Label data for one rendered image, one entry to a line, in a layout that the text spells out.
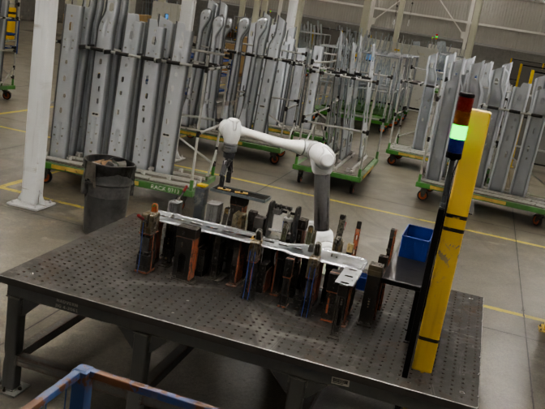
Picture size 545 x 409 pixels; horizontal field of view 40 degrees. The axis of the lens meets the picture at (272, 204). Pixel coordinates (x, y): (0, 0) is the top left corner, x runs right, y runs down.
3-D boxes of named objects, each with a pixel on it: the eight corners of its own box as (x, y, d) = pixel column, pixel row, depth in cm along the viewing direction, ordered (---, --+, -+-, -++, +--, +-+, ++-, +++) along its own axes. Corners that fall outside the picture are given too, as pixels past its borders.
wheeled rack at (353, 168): (357, 197, 1034) (381, 71, 991) (289, 182, 1057) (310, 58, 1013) (375, 174, 1214) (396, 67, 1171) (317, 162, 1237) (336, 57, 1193)
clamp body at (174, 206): (158, 256, 467) (165, 200, 458) (165, 251, 478) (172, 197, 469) (172, 259, 465) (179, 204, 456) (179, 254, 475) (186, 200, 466)
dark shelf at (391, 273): (380, 282, 391) (381, 277, 391) (401, 241, 476) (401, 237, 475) (422, 293, 386) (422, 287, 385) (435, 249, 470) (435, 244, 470)
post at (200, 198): (186, 251, 482) (195, 187, 471) (190, 249, 489) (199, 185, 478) (196, 254, 480) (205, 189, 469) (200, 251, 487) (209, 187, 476)
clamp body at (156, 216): (130, 272, 433) (137, 213, 424) (142, 265, 446) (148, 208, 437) (147, 277, 430) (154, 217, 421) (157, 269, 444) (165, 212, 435)
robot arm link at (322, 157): (328, 253, 494) (338, 265, 474) (304, 256, 490) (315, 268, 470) (330, 140, 471) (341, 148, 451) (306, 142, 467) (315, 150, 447)
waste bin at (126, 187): (64, 233, 693) (71, 158, 675) (93, 221, 743) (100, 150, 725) (112, 246, 680) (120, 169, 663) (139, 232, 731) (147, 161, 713)
